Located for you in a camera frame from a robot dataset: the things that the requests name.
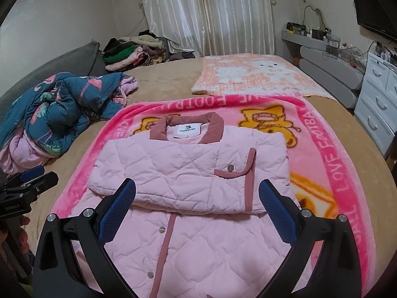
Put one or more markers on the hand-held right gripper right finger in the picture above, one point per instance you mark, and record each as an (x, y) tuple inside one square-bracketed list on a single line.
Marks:
[(277, 211)]

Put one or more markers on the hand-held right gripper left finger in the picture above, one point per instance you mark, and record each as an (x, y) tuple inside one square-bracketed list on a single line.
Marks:
[(118, 206)]

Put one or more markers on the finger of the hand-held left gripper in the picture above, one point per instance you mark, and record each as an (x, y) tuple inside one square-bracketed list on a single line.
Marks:
[(31, 173), (37, 182)]

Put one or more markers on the pink quilted jacket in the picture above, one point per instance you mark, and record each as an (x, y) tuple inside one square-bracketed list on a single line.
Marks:
[(186, 167)]

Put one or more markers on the pile of folded clothes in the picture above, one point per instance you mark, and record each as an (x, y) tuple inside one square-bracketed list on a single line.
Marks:
[(130, 52)]

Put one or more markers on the person's left hand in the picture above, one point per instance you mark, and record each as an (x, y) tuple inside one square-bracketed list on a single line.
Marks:
[(23, 234)]

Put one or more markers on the blue floral duvet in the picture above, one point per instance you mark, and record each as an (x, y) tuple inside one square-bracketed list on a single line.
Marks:
[(55, 108)]

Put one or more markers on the pink printed blanket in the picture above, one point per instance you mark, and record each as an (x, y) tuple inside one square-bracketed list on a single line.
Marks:
[(335, 161)]

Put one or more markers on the grey pillow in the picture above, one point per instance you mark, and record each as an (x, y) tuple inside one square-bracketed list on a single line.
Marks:
[(62, 65)]

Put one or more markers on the peach and white blanket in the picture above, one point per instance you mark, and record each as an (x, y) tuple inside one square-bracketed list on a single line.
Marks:
[(254, 74)]

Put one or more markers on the tan bed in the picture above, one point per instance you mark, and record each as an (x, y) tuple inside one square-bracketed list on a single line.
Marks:
[(173, 77)]

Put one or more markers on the white drawer cabinet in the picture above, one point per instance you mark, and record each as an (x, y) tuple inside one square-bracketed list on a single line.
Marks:
[(377, 99)]

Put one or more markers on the grey headboard shelf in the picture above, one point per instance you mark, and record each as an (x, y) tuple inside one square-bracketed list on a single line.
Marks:
[(325, 65)]

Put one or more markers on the clutter of small items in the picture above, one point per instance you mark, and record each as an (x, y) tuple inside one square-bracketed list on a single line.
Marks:
[(322, 37)]

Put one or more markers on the white curtain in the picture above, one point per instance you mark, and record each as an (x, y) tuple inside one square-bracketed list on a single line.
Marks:
[(207, 12)]

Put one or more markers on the black television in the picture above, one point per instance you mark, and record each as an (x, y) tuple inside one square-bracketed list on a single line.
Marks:
[(377, 9)]

